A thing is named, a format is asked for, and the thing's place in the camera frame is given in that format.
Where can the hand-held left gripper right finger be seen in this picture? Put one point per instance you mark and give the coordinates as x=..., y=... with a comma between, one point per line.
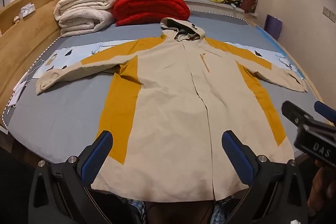
x=237, y=158

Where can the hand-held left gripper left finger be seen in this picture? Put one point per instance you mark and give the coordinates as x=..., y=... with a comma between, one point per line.
x=97, y=157

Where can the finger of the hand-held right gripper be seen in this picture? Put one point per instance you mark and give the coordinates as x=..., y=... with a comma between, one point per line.
x=292, y=111
x=325, y=109

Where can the beige and yellow hooded jacket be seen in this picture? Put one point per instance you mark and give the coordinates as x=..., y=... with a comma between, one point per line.
x=170, y=108

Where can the person's right hand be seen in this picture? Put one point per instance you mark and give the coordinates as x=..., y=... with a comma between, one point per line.
x=321, y=187

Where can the bed with grey sheet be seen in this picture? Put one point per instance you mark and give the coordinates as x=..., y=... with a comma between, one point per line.
x=65, y=113

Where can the purple box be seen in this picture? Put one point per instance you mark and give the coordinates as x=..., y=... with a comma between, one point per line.
x=273, y=26

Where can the white folded quilt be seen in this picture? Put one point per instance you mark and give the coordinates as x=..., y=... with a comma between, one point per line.
x=84, y=2
x=84, y=22

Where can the wooden headboard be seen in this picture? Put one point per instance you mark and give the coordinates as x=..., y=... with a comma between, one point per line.
x=26, y=37

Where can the red folded quilt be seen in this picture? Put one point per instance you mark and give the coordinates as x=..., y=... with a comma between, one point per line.
x=152, y=7

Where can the white tissue pack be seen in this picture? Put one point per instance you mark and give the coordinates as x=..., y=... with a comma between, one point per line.
x=27, y=10

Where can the wall switch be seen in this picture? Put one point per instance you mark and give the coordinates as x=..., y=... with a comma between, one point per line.
x=329, y=13

